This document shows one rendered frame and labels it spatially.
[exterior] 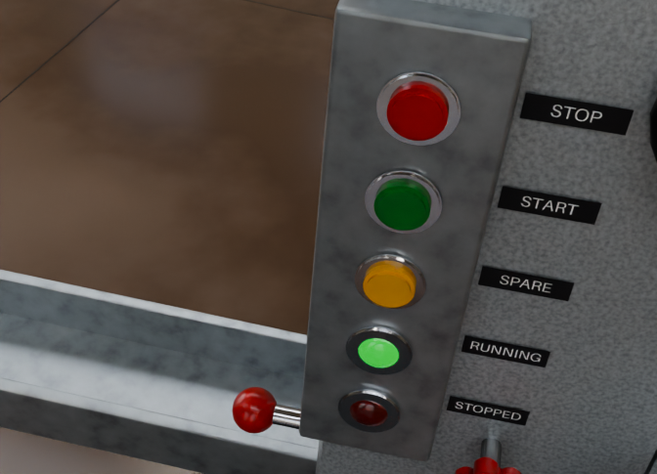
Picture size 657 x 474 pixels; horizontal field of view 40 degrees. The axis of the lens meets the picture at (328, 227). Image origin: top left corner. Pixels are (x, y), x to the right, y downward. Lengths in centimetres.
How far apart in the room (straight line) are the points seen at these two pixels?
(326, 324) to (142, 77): 280
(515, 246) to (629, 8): 13
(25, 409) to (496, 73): 49
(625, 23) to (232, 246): 219
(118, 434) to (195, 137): 226
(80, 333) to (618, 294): 50
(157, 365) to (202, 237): 177
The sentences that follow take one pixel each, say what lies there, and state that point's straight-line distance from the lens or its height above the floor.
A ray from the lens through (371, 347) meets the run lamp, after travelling 48.
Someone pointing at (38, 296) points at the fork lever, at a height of 111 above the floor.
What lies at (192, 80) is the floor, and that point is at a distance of 323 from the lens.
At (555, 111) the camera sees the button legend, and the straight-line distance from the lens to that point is 41.
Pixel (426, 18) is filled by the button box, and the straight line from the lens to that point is 38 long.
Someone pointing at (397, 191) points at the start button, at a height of 143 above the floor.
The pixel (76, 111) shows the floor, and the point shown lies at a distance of 309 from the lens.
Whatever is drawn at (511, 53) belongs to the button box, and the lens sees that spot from 38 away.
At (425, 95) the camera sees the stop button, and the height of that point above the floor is 148.
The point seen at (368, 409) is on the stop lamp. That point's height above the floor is 128.
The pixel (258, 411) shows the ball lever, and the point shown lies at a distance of 63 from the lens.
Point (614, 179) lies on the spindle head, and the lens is 43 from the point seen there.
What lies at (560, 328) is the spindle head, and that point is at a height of 134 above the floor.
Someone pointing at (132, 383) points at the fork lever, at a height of 108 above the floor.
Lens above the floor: 168
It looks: 40 degrees down
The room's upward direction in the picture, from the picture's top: 6 degrees clockwise
